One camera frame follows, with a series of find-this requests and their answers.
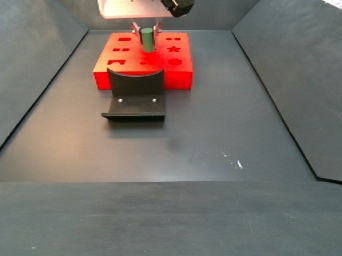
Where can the black curved holder stand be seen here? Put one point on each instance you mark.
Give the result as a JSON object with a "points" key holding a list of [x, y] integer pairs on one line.
{"points": [[137, 96]]}

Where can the red shape sorter board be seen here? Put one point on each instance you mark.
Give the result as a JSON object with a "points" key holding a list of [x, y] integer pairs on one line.
{"points": [[123, 56]]}

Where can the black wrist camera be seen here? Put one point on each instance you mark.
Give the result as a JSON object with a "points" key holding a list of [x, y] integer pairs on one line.
{"points": [[177, 7]]}

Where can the green cylinder peg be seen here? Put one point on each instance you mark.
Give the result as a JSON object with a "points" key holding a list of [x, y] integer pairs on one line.
{"points": [[147, 39]]}

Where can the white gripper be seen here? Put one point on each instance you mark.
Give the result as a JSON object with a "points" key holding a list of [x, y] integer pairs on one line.
{"points": [[123, 9]]}

